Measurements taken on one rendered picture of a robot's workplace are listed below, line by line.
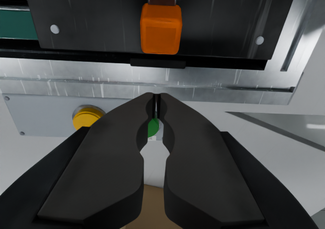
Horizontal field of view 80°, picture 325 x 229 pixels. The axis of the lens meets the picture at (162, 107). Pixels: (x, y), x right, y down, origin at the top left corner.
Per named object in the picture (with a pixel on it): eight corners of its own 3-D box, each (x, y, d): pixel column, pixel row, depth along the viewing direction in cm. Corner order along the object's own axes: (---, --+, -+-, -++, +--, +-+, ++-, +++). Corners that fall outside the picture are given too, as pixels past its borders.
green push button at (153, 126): (158, 130, 28) (158, 139, 26) (130, 129, 28) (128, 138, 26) (159, 106, 26) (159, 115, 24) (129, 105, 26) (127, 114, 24)
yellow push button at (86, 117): (109, 128, 28) (105, 137, 26) (80, 127, 28) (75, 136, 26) (106, 104, 26) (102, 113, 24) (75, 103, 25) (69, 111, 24)
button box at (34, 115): (167, 117, 33) (168, 143, 28) (40, 112, 32) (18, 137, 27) (170, 79, 29) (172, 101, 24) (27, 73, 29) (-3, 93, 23)
